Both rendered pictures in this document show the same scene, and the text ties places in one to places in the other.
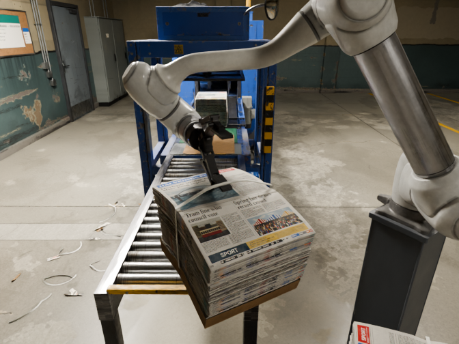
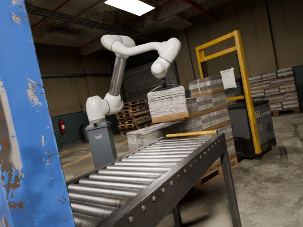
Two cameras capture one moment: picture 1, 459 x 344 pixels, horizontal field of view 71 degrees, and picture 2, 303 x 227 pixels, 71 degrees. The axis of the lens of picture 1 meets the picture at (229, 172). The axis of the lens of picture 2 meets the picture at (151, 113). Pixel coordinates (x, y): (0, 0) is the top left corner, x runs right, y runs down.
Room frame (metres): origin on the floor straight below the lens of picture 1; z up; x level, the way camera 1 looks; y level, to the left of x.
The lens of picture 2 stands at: (2.34, 0.91, 1.11)
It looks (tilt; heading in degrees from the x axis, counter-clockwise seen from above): 3 degrees down; 215
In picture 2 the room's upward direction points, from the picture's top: 11 degrees counter-clockwise
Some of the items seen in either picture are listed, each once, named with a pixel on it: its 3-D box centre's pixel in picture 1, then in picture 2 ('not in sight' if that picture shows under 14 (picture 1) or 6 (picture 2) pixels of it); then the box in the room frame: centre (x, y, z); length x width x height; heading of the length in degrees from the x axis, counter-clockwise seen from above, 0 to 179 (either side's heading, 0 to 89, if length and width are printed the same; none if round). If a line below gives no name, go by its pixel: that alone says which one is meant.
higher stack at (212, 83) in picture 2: not in sight; (212, 123); (-0.61, -0.13, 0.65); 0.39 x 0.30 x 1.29; 72
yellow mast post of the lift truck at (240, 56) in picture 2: not in sight; (246, 93); (-0.91, 0.32, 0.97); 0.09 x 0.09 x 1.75; 72
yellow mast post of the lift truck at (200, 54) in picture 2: not in sight; (208, 99); (-1.12, -0.30, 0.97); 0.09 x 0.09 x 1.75; 72
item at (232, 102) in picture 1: (215, 113); not in sight; (3.64, 0.16, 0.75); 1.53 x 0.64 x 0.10; 0
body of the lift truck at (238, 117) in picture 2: not in sight; (245, 127); (-1.37, 0.13, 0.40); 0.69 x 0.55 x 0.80; 72
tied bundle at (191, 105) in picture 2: not in sight; (179, 110); (-0.04, -0.32, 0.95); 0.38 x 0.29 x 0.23; 73
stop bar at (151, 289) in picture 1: (172, 289); (190, 133); (0.83, 0.19, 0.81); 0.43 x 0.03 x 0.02; 90
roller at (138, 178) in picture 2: not in sight; (121, 179); (1.63, 0.17, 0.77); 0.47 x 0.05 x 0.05; 90
